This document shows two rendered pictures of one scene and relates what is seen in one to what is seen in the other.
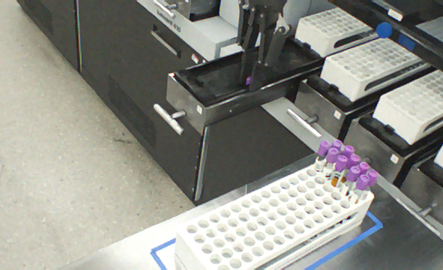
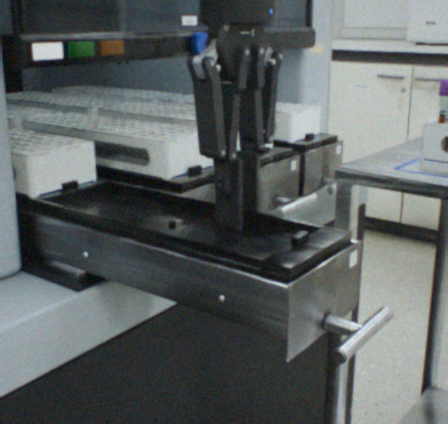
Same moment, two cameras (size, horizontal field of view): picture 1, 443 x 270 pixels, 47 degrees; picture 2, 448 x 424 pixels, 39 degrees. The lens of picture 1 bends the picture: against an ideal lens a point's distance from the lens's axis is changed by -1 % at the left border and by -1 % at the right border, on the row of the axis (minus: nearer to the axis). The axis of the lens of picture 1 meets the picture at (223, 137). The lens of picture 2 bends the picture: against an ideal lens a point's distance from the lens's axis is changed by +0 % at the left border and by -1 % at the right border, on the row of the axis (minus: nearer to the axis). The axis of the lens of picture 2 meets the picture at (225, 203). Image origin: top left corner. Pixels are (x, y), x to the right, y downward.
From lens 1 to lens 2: 1.24 m
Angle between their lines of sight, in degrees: 86
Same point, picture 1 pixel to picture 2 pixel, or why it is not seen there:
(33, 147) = not seen: outside the picture
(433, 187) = (321, 154)
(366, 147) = (271, 186)
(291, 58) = (105, 205)
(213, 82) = (259, 248)
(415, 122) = not seen: hidden behind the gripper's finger
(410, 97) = not seen: hidden behind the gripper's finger
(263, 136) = (149, 374)
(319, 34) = (79, 146)
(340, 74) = (192, 143)
